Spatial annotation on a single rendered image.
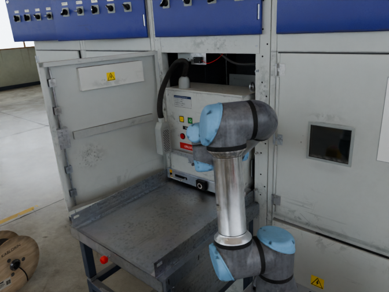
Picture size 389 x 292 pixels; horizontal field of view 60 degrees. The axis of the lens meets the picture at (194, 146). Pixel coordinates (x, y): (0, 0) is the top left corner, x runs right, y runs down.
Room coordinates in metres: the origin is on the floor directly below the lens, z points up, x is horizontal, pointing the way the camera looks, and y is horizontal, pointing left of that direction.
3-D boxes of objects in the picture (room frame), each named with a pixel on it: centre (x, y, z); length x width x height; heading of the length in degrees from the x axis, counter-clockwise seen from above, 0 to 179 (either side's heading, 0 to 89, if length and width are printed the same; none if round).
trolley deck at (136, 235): (1.43, 0.15, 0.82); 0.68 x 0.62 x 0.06; 139
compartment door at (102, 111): (1.74, 0.43, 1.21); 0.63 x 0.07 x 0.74; 128
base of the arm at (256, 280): (0.89, -0.24, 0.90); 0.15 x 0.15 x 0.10
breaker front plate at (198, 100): (1.65, -0.04, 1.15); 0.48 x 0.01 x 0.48; 48
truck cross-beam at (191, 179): (1.66, -0.05, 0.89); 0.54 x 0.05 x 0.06; 48
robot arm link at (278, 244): (0.89, -0.23, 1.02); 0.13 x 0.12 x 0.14; 102
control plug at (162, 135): (1.73, 0.16, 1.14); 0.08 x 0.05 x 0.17; 138
